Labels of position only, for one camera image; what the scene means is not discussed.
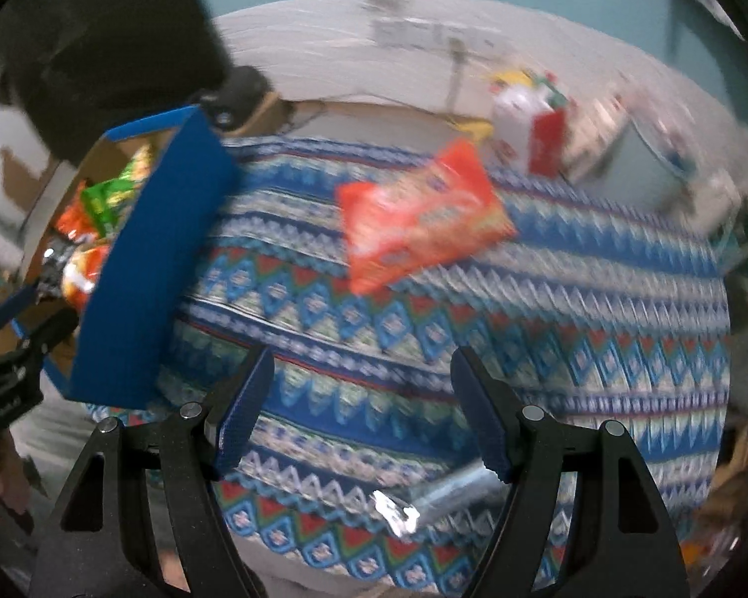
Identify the large orange snack packet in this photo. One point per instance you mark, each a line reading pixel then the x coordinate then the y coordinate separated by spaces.
pixel 424 218

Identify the red and white carton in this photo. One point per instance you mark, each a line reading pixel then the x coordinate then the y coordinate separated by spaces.
pixel 542 131

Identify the small orange snack packet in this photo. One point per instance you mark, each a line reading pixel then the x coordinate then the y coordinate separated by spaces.
pixel 78 212

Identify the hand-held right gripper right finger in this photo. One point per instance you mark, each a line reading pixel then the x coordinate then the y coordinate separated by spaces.
pixel 483 423

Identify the brown cardboard sheet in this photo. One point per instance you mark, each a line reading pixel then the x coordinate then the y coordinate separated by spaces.
pixel 380 115

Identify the patterned blue tablecloth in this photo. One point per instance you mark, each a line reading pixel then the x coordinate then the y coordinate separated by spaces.
pixel 536 355

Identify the small white box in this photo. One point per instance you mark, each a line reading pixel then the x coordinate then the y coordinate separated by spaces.
pixel 592 131

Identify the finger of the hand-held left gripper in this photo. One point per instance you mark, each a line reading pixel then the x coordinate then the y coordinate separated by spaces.
pixel 6 311
pixel 53 330

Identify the dark bulky object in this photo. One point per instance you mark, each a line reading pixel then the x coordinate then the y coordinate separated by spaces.
pixel 100 43

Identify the blue cardboard box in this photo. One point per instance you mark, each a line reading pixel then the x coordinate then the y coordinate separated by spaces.
pixel 156 261

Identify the grey plastic basin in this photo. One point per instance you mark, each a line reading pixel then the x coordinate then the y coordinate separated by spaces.
pixel 648 162

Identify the person's left hand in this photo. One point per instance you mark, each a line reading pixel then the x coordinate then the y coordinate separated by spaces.
pixel 14 479

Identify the silver foil snack packet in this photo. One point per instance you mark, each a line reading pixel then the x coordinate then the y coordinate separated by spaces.
pixel 455 489

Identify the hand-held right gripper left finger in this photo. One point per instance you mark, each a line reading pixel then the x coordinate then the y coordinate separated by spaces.
pixel 246 411

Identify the red and yellow snack packet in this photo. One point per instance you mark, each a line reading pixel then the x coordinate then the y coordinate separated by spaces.
pixel 87 274

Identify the black round knob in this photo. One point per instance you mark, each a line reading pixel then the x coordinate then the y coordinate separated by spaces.
pixel 240 96

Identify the green snack packet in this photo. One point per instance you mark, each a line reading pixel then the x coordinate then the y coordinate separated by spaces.
pixel 112 199

